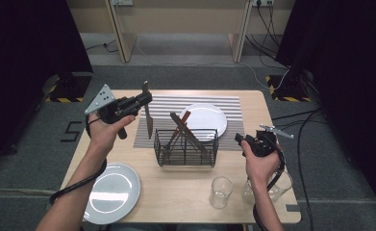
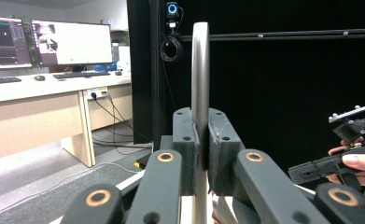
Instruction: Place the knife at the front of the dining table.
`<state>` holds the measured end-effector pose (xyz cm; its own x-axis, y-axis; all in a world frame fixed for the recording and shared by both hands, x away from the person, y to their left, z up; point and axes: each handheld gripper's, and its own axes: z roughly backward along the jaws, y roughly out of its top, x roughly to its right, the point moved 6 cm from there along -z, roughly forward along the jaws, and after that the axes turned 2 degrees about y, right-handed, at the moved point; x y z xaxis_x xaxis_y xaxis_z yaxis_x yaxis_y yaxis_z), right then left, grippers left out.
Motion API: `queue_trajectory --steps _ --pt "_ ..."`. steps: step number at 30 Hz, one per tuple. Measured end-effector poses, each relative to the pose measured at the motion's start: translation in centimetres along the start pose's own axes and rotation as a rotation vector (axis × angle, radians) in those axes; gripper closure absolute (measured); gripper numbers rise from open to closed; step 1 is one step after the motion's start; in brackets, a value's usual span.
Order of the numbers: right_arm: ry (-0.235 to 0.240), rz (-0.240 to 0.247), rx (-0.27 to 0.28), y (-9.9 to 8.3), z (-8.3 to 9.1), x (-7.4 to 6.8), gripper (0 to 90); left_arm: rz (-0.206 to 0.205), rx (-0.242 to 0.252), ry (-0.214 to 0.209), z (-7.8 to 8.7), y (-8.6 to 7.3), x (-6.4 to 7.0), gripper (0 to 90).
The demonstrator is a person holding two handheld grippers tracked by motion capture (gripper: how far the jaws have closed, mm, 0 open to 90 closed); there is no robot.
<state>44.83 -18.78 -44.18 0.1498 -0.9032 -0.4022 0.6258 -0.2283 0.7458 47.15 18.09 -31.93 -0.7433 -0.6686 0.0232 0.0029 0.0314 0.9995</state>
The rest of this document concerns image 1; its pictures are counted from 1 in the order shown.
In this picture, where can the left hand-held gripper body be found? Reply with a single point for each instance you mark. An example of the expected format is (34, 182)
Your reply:
(118, 107)

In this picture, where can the white plate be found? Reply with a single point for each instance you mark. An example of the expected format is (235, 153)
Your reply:
(118, 192)
(208, 120)

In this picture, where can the white wall socket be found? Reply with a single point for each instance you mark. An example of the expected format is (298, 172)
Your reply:
(262, 2)

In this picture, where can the striped woven placemat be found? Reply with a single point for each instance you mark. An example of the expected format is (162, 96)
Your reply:
(166, 109)

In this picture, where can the black stand base striped tape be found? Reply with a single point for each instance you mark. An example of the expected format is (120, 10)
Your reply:
(68, 88)
(288, 91)

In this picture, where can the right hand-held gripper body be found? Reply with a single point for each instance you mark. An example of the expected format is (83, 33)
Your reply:
(262, 144)

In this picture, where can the person's right hand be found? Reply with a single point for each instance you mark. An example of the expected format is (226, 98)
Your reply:
(262, 170)

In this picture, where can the silver table knife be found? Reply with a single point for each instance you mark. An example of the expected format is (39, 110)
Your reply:
(149, 125)

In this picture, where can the person's left hand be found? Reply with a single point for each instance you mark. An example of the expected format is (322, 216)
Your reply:
(104, 136)

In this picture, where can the light wooden desk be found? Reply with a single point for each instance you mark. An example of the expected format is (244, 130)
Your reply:
(182, 19)

